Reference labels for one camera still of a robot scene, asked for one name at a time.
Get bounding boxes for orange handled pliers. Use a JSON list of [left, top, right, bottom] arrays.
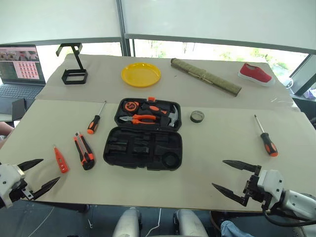
[[119, 114, 158, 125]]

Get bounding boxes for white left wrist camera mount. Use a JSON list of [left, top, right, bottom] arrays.
[[0, 163, 26, 209]]

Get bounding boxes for thin shaft orange black screwdriver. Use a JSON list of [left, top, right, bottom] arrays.
[[87, 100, 107, 135]]

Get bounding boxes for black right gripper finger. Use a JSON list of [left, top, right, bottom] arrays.
[[211, 183, 248, 207], [222, 159, 262, 176]]

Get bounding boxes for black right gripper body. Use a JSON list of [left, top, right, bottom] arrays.
[[242, 174, 273, 211]]

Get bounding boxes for claw hammer orange black handle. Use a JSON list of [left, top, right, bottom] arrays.
[[141, 102, 180, 128]]

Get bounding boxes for beige paper table cover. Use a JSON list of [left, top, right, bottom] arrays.
[[35, 52, 307, 115], [0, 98, 316, 213]]

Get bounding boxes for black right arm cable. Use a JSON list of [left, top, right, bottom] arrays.
[[262, 208, 316, 227]]

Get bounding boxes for orange voltage tester pen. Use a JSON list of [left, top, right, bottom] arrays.
[[53, 145, 70, 174]]

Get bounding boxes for black electrical tape roll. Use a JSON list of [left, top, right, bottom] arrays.
[[190, 110, 205, 123]]

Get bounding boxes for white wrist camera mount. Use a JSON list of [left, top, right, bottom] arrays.
[[0, 163, 26, 209], [256, 169, 285, 206]]

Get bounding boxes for white charger cable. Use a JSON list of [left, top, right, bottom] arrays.
[[284, 76, 295, 90]]

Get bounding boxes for orange black utility knife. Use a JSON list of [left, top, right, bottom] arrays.
[[73, 131, 96, 171]]

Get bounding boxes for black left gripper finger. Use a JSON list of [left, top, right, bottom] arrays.
[[17, 158, 44, 172], [32, 176, 61, 201]]

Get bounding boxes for grey window post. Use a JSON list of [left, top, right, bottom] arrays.
[[115, 0, 136, 58]]

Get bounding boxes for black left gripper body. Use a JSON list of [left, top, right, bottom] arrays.
[[8, 178, 35, 201]]

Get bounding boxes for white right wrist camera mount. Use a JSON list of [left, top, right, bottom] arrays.
[[256, 169, 285, 206]]

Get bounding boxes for thick shaft orange black screwdriver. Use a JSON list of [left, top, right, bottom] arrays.
[[254, 114, 279, 158]]

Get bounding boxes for black metal headphone stand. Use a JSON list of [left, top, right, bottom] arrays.
[[56, 42, 89, 86]]

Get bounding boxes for black tool case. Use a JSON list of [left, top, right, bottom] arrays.
[[103, 97, 183, 171]]

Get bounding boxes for yellow plastic plate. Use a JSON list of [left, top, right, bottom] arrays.
[[120, 62, 162, 88]]

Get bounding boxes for orange black tape measure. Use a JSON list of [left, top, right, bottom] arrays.
[[123, 100, 139, 113]]

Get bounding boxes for thin white cord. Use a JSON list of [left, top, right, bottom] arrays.
[[150, 208, 163, 237]]

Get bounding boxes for rolled bamboo mat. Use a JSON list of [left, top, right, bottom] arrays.
[[170, 58, 242, 98]]

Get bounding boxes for open laptop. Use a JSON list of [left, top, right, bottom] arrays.
[[0, 44, 46, 116]]

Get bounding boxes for white roller blind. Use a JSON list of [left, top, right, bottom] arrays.
[[120, 0, 316, 54], [0, 0, 123, 45]]

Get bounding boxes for red canvas shoe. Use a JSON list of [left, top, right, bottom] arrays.
[[237, 62, 276, 88]]

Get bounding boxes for person's blue jeans knee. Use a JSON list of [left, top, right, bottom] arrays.
[[220, 220, 255, 237]]

